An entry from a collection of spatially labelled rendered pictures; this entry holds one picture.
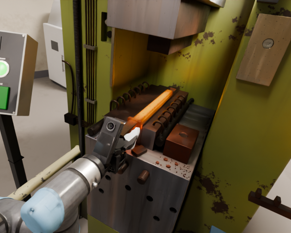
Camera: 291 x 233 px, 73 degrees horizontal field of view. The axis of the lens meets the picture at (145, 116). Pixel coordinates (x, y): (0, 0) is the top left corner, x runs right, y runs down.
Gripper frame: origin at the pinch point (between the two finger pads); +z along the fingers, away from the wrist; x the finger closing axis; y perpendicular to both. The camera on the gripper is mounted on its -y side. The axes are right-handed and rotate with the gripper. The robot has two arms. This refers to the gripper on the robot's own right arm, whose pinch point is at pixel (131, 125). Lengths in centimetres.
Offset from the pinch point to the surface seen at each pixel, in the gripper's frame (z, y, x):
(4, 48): -5.4, -14.9, -47.1
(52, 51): 171, 44, -227
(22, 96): -8.0, -0.8, -38.7
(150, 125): 4.8, 0.7, 4.6
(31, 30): 176, 24, -274
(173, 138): 4.6, 1.9, 13.2
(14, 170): -7, 45, -57
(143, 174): -5.7, 11.6, 8.7
